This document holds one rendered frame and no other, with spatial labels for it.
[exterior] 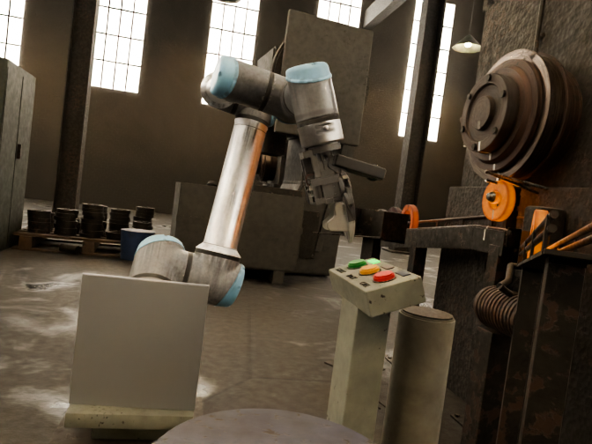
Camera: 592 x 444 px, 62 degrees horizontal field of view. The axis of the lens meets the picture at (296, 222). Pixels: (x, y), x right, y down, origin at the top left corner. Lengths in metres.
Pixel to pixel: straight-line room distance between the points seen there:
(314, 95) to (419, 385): 0.63
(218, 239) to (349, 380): 0.75
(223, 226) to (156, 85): 10.33
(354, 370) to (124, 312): 0.67
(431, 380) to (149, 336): 0.73
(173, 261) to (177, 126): 10.19
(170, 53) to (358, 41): 7.77
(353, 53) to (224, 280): 3.34
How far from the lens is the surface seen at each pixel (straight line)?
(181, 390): 1.44
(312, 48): 4.47
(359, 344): 0.98
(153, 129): 11.70
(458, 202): 2.31
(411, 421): 1.13
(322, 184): 1.00
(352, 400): 1.02
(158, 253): 1.56
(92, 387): 1.47
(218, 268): 1.56
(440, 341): 1.09
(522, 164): 1.83
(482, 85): 1.97
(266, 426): 0.70
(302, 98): 1.01
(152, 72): 11.89
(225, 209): 1.59
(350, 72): 4.57
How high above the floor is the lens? 0.73
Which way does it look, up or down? 3 degrees down
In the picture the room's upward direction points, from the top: 7 degrees clockwise
